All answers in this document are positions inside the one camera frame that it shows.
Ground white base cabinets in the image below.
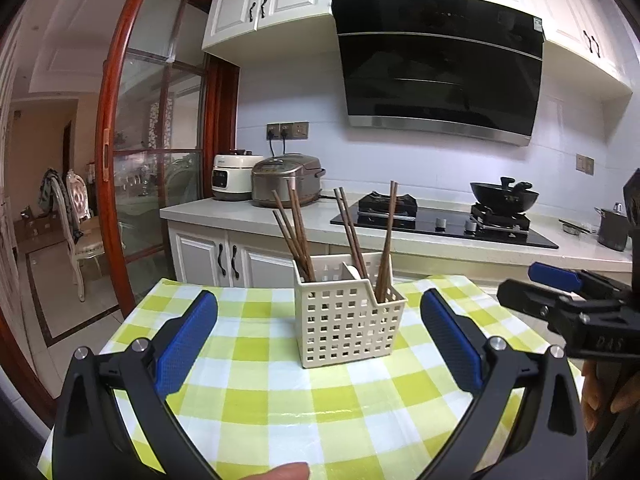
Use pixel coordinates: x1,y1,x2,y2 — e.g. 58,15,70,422
160,195,636,291

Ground person's left hand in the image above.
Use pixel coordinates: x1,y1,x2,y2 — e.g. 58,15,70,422
252,461,311,480

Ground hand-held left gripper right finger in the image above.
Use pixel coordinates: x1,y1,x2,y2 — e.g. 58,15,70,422
421,287,591,480

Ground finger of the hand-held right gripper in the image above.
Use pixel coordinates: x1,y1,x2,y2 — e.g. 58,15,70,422
528,261,629,304
496,278,627,319

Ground dark jacket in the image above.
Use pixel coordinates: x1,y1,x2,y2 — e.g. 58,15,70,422
39,167,83,241

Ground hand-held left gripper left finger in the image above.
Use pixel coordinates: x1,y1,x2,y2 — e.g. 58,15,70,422
52,289,221,480

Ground red wooden door frame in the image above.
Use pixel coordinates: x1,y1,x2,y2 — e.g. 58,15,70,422
0,0,221,428

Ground white perforated utensil basket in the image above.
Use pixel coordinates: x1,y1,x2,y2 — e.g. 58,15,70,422
293,252,408,370

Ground white electric pressure cooker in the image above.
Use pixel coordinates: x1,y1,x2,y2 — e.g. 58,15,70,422
211,149,263,202

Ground brown metallic rice cooker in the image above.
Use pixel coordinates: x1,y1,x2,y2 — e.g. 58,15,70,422
251,153,327,209

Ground black glass gas stove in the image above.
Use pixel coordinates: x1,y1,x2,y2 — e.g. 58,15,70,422
330,192,560,250

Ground black glass range hood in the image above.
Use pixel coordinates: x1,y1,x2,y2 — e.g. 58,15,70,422
331,0,546,147

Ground wall power outlet panel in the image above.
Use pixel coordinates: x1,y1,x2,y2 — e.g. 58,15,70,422
266,121,310,140

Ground stainless steel pot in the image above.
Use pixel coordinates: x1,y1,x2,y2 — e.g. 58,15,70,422
594,201,630,252

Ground small steel strainer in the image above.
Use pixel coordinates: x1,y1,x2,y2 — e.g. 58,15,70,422
559,217,593,236

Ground person's right hand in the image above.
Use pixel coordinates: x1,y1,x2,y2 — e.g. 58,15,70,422
580,359,640,428

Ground black wok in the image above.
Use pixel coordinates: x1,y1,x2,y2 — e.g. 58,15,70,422
469,176,541,213

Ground green checked tablecloth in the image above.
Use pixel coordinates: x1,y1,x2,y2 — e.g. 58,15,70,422
37,274,586,480

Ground ornate white dining chair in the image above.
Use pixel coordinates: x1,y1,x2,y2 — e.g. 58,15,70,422
52,170,106,303

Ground red wooden glass sliding door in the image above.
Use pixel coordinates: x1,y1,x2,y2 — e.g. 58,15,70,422
95,0,241,311

